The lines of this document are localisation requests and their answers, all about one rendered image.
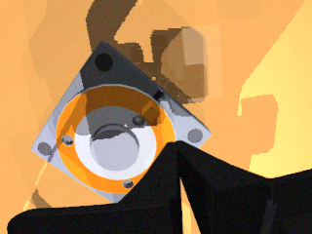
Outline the orange round plate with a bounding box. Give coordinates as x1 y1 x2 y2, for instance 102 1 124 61
56 85 176 194

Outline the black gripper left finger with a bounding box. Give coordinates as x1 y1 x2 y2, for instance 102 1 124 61
7 141 183 234

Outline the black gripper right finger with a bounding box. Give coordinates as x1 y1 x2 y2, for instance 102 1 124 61
175 140 312 234

